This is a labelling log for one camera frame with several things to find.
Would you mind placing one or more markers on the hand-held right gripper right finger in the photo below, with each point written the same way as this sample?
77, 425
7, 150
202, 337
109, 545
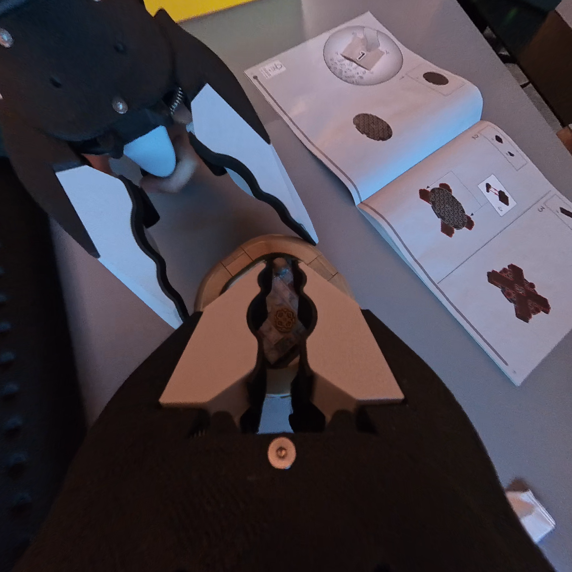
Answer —
353, 362

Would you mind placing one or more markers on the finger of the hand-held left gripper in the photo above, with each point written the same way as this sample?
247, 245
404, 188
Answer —
250, 147
102, 223

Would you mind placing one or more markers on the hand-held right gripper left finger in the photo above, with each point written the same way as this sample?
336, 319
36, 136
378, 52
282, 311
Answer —
210, 357

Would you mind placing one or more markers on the brown patterned brick piece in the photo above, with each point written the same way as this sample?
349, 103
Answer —
284, 319

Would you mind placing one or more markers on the tan toy brick pot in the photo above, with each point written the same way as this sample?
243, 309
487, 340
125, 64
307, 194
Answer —
268, 245

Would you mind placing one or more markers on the grey desk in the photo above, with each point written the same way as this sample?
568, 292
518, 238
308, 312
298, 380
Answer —
447, 424

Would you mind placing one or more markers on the person's left hand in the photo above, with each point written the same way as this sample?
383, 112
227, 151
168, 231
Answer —
183, 172

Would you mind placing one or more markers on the yellow plastic tray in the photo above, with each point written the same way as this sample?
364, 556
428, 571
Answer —
196, 9

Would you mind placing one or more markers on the white instruction booklet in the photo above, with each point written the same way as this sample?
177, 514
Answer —
402, 111

